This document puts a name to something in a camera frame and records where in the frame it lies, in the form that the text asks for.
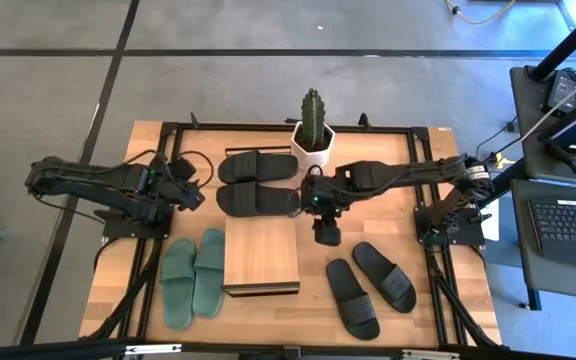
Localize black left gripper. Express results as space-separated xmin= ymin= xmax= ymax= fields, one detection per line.
xmin=157 ymin=177 xmax=207 ymax=210

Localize chunky black slide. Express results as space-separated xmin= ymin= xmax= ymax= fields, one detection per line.
xmin=217 ymin=150 xmax=300 ymax=185
xmin=215 ymin=181 xmax=302 ymax=218

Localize green slide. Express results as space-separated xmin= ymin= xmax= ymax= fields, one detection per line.
xmin=191 ymin=228 xmax=227 ymax=320
xmin=159 ymin=238 xmax=198 ymax=331

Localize thin black slide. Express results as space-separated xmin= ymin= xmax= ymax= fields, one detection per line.
xmin=351 ymin=241 xmax=418 ymax=315
xmin=325 ymin=258 xmax=381 ymax=342

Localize white plant pot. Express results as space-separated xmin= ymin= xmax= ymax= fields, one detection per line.
xmin=290 ymin=121 xmax=337 ymax=172

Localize green cactus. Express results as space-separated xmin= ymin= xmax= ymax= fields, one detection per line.
xmin=300 ymin=87 xmax=327 ymax=151

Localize white paper sheet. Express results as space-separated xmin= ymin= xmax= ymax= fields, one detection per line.
xmin=479 ymin=211 xmax=501 ymax=242

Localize grey desk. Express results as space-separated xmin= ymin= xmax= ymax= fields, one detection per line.
xmin=509 ymin=64 xmax=576 ymax=187
xmin=510 ymin=178 xmax=576 ymax=312

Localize black rig beam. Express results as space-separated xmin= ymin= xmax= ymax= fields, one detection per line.
xmin=0 ymin=337 xmax=576 ymax=360

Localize black keyboard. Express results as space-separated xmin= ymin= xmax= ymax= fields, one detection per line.
xmin=527 ymin=198 xmax=576 ymax=272

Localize black power adapter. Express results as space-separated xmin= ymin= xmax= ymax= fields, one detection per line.
xmin=541 ymin=68 xmax=576 ymax=114

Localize black pole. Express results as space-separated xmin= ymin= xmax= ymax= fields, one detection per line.
xmin=528 ymin=0 xmax=576 ymax=82

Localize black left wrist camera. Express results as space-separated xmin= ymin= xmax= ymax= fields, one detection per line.
xmin=169 ymin=156 xmax=198 ymax=182

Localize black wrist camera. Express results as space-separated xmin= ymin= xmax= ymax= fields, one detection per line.
xmin=169 ymin=156 xmax=198 ymax=182
xmin=313 ymin=216 xmax=343 ymax=247

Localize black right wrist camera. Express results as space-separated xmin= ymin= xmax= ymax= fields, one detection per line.
xmin=313 ymin=216 xmax=343 ymax=247

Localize wooden shelf black metal frame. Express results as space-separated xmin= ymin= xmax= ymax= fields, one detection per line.
xmin=221 ymin=145 xmax=302 ymax=298

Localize black aluminium table frame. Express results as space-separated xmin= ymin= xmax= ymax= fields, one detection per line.
xmin=78 ymin=119 xmax=503 ymax=351

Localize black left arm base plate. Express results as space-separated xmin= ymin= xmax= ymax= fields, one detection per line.
xmin=100 ymin=199 xmax=175 ymax=241

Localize black cable bundle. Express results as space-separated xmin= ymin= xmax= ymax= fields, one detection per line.
xmin=425 ymin=243 xmax=500 ymax=350
xmin=86 ymin=238 xmax=165 ymax=342

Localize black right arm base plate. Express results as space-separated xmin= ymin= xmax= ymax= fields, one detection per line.
xmin=413 ymin=204 xmax=487 ymax=248

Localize silver bracket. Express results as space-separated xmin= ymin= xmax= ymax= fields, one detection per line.
xmin=401 ymin=349 xmax=462 ymax=360
xmin=124 ymin=343 xmax=183 ymax=356

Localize black floor cables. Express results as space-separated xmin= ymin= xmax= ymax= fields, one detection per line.
xmin=474 ymin=115 xmax=525 ymax=169

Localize yellow cable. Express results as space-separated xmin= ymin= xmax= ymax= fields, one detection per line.
xmin=444 ymin=0 xmax=518 ymax=26

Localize black monitor cable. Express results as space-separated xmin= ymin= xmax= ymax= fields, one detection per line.
xmin=540 ymin=138 xmax=576 ymax=187

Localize white cable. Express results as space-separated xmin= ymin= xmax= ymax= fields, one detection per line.
xmin=517 ymin=62 xmax=576 ymax=147

